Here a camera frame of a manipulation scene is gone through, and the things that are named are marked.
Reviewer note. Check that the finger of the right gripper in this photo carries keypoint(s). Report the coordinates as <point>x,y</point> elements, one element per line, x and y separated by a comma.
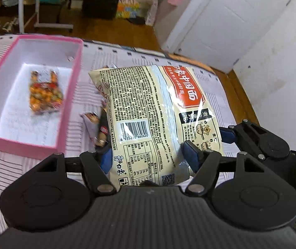
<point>227,135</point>

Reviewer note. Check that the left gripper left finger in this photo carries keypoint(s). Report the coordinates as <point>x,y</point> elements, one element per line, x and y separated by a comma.
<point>95,168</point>

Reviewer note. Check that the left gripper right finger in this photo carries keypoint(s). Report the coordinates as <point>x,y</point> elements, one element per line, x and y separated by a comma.
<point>205,166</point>

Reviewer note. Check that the beige instant noodle packet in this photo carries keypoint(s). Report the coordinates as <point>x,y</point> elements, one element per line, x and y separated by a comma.
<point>151,112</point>

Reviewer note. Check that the mixed nut snack bag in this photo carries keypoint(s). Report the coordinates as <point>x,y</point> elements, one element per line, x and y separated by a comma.
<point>45,92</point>

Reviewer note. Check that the black soda cracker packet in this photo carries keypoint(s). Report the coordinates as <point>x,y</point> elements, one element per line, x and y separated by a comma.
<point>103,140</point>

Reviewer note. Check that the silver snack bar packet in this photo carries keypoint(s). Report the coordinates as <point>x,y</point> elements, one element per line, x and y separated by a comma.
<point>92,125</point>

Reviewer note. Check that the patterned white bed sheet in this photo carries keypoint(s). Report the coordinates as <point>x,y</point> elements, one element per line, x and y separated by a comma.
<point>87,98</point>

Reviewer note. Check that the pink storage box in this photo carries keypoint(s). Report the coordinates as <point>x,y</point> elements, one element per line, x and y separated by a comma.
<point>23,132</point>

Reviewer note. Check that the white door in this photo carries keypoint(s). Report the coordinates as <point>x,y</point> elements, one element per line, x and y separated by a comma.
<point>219,32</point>

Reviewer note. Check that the white paper bag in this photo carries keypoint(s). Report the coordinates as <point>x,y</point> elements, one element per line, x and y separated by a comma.
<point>151,13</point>

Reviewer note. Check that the colourful gift bag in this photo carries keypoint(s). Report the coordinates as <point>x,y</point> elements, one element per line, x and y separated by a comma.
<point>127,9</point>

